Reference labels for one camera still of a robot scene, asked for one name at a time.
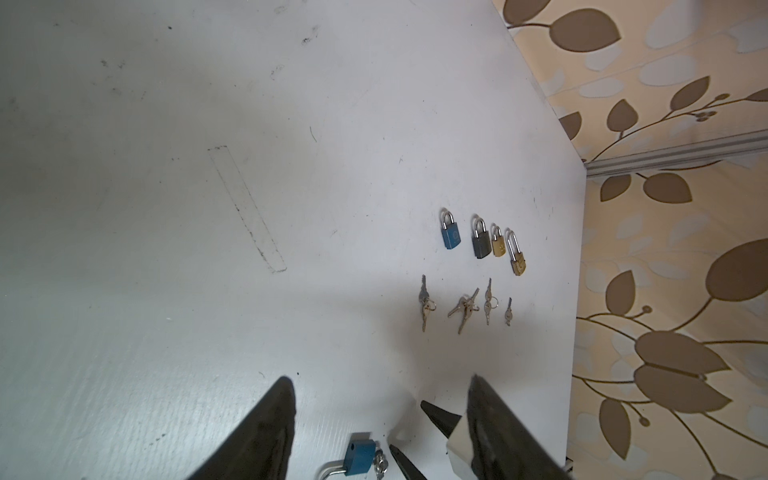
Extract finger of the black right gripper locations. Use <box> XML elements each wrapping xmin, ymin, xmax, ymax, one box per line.
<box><xmin>420</xmin><ymin>400</ymin><xmax>462</xmax><ymax>438</ymax></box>
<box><xmin>389</xmin><ymin>444</ymin><xmax>426</xmax><ymax>480</ymax></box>

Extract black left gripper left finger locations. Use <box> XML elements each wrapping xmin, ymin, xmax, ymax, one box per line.
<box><xmin>190</xmin><ymin>376</ymin><xmax>296</xmax><ymax>480</ymax></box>

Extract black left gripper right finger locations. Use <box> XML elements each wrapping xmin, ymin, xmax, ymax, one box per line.
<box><xmin>466</xmin><ymin>375</ymin><xmax>569</xmax><ymax>480</ymax></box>

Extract blue padlock with keys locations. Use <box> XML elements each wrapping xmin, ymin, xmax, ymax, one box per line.
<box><xmin>315</xmin><ymin>432</ymin><xmax>389</xmax><ymax>480</ymax></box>
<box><xmin>440</xmin><ymin>208</ymin><xmax>461</xmax><ymax>250</ymax></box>

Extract brass padlock with key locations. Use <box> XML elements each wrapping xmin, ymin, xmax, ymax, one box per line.
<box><xmin>505</xmin><ymin>229</ymin><xmax>526</xmax><ymax>276</ymax></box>

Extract black padlock with keys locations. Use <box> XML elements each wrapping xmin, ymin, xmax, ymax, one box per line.
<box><xmin>472</xmin><ymin>215</ymin><xmax>492</xmax><ymax>259</ymax></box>

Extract small brass padlock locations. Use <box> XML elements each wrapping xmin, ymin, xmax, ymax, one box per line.
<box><xmin>490</xmin><ymin>224</ymin><xmax>506</xmax><ymax>257</ymax></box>

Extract loose single silver key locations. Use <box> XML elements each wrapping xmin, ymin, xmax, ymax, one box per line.
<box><xmin>504</xmin><ymin>297</ymin><xmax>514</xmax><ymax>326</ymax></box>

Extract loose silver key pair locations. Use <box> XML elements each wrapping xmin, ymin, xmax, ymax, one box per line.
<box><xmin>483</xmin><ymin>279</ymin><xmax>499</xmax><ymax>325</ymax></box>

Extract black padlock silver keys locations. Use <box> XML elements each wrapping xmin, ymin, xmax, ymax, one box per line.
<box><xmin>447</xmin><ymin>288</ymin><xmax>480</xmax><ymax>335</ymax></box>

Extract blue padlock loose keys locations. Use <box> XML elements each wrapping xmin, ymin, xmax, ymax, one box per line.
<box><xmin>418</xmin><ymin>275</ymin><xmax>436</xmax><ymax>332</ymax></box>

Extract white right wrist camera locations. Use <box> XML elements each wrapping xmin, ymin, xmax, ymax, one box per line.
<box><xmin>446</xmin><ymin>416</ymin><xmax>478</xmax><ymax>480</ymax></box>

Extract aluminium frame profile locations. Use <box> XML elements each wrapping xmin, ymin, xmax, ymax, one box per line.
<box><xmin>585</xmin><ymin>130</ymin><xmax>767</xmax><ymax>178</ymax></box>

